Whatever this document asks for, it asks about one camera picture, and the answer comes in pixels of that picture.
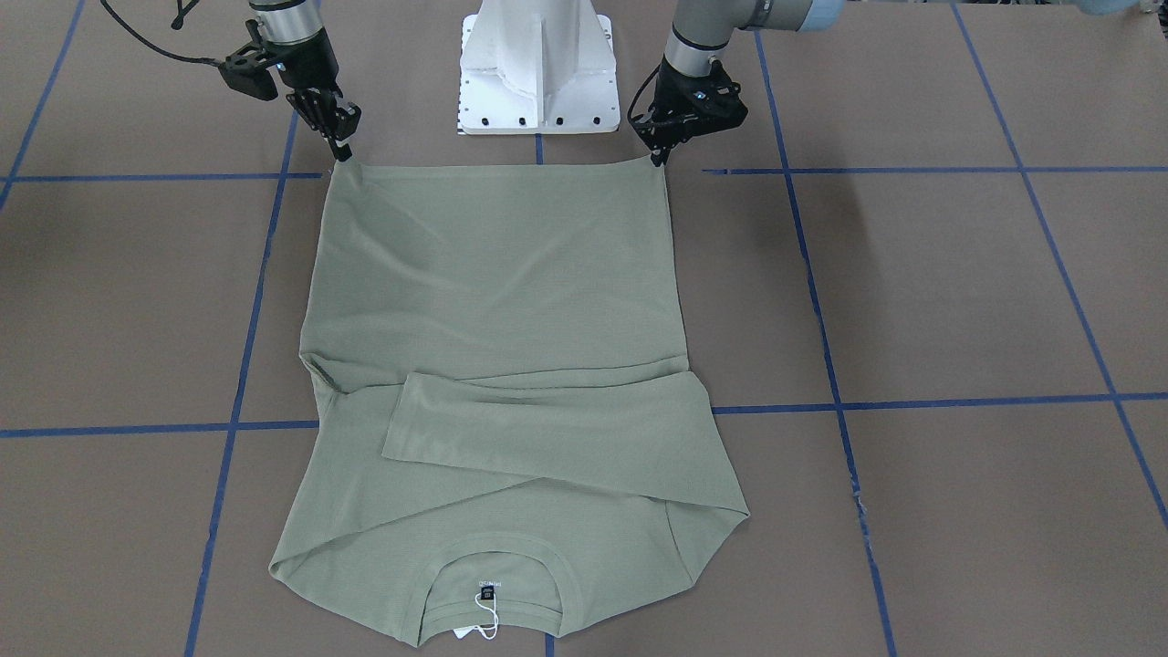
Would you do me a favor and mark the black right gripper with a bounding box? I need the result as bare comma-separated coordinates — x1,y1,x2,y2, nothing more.
266,28,361,162

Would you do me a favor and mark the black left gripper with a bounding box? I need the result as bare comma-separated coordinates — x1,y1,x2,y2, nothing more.
630,58,732,168

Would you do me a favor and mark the olive green long-sleeve shirt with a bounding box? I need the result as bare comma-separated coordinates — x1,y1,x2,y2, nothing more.
267,157,750,646

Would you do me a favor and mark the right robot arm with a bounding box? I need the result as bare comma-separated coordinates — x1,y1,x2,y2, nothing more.
250,1,361,162

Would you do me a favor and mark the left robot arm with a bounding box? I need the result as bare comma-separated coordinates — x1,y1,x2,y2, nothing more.
626,1,844,167

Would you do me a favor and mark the white shirt neck tag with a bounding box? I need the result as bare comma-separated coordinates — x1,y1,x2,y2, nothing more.
452,581,500,641

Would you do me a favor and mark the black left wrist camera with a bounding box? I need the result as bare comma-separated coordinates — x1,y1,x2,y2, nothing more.
683,78,748,136

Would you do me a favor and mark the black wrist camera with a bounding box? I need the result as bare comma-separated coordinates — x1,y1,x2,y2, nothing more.
216,43,278,101
683,78,748,136

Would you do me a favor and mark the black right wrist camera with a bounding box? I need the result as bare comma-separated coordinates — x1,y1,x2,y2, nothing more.
216,43,278,101

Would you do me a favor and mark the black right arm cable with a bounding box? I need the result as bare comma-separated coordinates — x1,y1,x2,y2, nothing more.
99,0,246,67

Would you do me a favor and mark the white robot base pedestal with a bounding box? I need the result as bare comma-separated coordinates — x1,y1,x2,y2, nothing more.
456,1,621,136

